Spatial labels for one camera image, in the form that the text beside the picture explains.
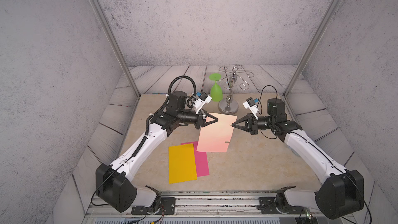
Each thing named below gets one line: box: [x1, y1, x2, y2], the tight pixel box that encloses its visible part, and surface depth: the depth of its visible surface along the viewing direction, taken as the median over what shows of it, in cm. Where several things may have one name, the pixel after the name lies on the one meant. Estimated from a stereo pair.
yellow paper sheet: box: [168, 143, 198, 185], surface depth 93 cm
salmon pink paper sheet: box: [196, 112, 238, 153], surface depth 70 cm
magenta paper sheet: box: [180, 141, 210, 177], surface depth 89 cm
